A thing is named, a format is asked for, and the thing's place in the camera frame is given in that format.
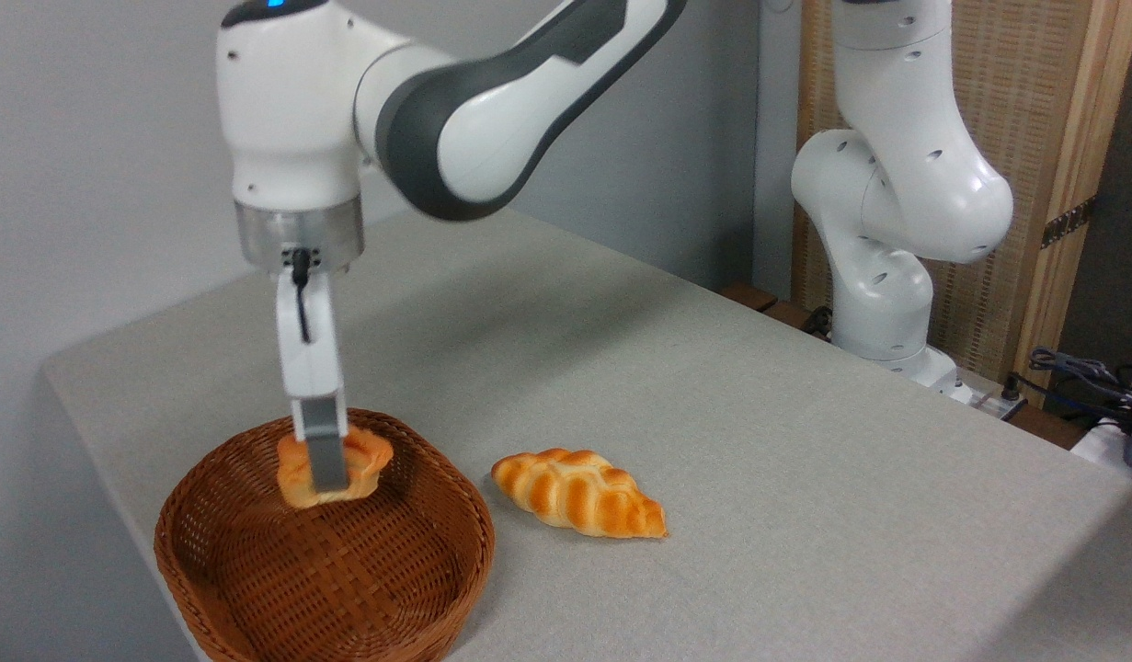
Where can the braided golden bread loaf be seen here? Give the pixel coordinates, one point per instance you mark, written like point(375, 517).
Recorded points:
point(579, 495)

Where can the brown wicker basket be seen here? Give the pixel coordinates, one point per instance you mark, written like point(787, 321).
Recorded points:
point(345, 598)

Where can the white box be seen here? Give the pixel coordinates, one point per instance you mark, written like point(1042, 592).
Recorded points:
point(1094, 446)

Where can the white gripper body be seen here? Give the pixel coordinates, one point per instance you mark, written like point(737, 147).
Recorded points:
point(313, 363)

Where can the woven wooden folding screen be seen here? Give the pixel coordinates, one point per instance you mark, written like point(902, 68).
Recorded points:
point(1034, 110)

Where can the metal screen hinge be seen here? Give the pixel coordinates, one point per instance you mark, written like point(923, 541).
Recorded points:
point(1067, 223)

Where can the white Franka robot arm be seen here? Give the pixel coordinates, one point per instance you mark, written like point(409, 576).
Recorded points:
point(290, 110)

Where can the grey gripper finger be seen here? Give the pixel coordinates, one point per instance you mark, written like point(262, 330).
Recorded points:
point(326, 455)

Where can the round orange bread roll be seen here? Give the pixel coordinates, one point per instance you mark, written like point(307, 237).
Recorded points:
point(372, 457)

